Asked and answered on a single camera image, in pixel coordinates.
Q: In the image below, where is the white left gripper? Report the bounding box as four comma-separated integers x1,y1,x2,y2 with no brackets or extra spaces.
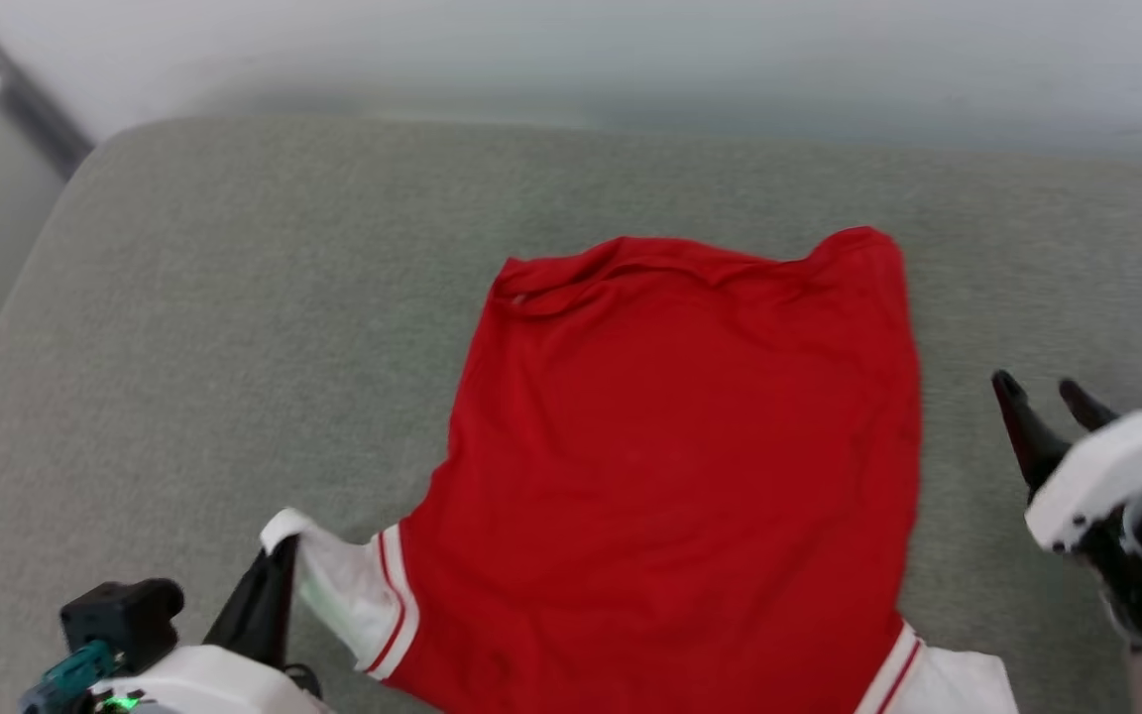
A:
90,534,335,714

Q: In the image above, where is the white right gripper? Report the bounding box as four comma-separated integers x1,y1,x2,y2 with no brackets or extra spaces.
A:
991,370,1142,554

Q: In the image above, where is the red and white sports jersey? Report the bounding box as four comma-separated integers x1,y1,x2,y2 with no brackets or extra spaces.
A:
260,226,1021,714

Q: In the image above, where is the grey fabric sofa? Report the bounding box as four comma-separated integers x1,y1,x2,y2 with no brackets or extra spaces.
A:
0,116,1142,714

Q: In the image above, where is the dark grey baseboard strip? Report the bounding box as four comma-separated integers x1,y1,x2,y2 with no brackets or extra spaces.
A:
0,0,96,181

